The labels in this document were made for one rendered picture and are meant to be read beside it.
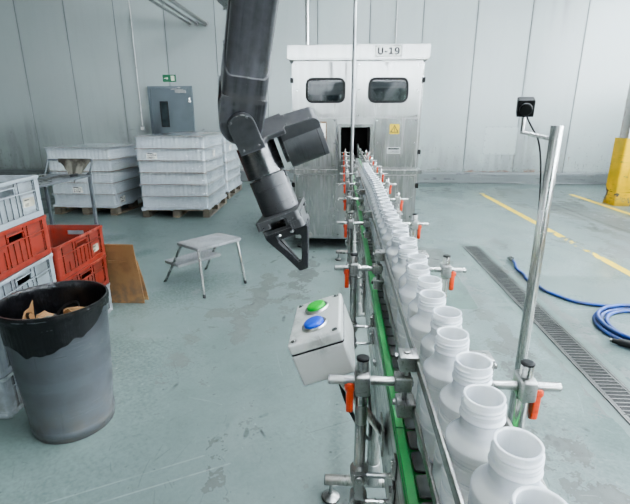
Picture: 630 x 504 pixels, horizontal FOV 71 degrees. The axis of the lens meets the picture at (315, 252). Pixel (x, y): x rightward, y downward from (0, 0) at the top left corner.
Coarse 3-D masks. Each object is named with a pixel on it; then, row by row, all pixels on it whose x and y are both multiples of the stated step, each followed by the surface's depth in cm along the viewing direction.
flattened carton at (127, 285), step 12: (108, 252) 328; (120, 252) 328; (132, 252) 328; (108, 264) 334; (120, 264) 333; (132, 264) 333; (108, 276) 339; (120, 276) 338; (132, 276) 338; (120, 288) 343; (132, 288) 343; (144, 288) 349; (120, 300) 348; (132, 300) 347; (144, 300) 348
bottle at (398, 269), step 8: (400, 248) 84; (408, 248) 86; (416, 248) 83; (400, 256) 84; (400, 264) 84; (392, 272) 85; (400, 272) 84; (392, 296) 87; (392, 304) 87; (392, 312) 87
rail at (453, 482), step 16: (384, 256) 96; (384, 288) 96; (400, 304) 71; (416, 368) 54; (416, 416) 55; (432, 416) 45; (416, 432) 54; (448, 464) 38; (432, 480) 45; (448, 480) 38; (432, 496) 44
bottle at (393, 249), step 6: (396, 234) 95; (402, 234) 94; (408, 234) 95; (396, 240) 95; (390, 246) 97; (396, 246) 95; (390, 252) 96; (396, 252) 95; (390, 258) 96; (390, 264) 96; (384, 282) 100; (390, 282) 97
